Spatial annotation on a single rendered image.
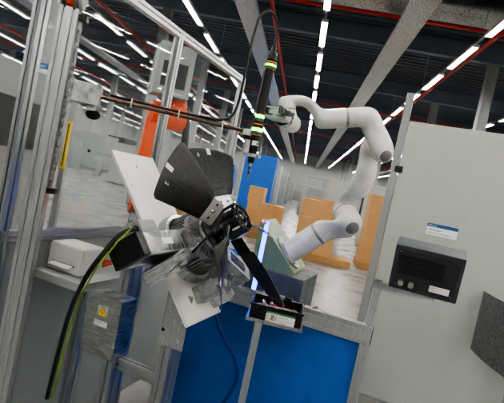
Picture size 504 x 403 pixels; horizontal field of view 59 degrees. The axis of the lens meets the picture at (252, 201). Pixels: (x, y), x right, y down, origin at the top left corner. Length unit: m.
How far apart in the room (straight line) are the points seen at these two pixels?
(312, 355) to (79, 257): 1.06
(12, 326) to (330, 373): 1.27
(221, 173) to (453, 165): 2.03
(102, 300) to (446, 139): 2.54
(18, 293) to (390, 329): 2.53
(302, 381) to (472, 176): 1.93
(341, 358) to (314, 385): 0.17
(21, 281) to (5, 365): 0.30
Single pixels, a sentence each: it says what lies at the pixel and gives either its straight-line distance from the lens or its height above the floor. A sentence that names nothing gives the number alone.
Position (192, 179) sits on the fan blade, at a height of 1.32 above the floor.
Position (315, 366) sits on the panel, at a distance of 2.11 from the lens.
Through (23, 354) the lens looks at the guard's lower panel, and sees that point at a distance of 2.12.
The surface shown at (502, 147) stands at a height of 1.91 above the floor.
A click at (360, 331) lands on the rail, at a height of 0.83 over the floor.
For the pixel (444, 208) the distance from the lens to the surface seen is 3.39.
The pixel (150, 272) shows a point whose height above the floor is 1.01.
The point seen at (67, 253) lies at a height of 0.94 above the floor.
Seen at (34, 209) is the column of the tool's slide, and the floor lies 1.11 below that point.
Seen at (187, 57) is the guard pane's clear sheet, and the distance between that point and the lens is 2.61.
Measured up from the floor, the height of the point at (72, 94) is 1.52.
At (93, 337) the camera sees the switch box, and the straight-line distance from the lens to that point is 1.80.
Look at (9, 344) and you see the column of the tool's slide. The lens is 1.83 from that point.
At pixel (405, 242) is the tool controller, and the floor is 1.24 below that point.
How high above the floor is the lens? 1.36
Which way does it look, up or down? 3 degrees down
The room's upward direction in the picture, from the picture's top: 12 degrees clockwise
